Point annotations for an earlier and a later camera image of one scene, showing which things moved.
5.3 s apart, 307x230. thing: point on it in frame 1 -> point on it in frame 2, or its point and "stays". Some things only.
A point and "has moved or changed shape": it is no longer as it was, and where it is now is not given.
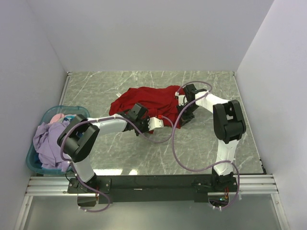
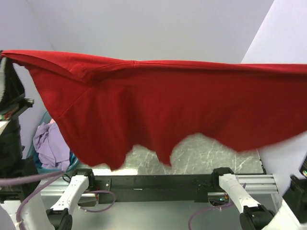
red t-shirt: (158, 101) has moved or changed shape
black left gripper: (146, 120) -> (12, 98)
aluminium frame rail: (58, 186) stays
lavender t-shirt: (45, 142) stays
